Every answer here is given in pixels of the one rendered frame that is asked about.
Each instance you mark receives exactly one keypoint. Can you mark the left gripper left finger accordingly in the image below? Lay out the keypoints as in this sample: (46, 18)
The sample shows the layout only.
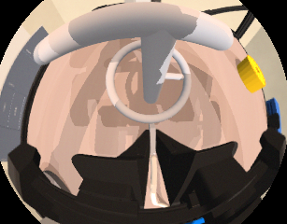
(133, 171)

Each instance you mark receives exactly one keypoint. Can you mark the white rope with loop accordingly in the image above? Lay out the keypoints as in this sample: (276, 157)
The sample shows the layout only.
(151, 119)

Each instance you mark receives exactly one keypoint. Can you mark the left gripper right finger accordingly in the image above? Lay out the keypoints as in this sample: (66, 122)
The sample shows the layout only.
(178, 164)

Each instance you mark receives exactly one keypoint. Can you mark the yellow cylinder with center hole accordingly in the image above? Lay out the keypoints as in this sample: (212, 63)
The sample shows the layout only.
(250, 74)

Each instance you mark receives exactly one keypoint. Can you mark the blue tray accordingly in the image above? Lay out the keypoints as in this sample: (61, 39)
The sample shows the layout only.
(199, 221)

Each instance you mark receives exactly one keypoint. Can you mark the tan rounded crossbar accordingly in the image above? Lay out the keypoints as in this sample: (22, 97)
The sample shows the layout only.
(131, 20)

